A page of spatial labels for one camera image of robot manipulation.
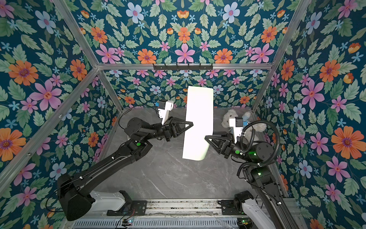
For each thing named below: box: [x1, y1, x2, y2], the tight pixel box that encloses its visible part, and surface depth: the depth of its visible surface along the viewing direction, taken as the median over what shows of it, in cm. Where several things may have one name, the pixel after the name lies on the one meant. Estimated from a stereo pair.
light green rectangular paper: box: [182, 85, 214, 161], surface depth 54 cm
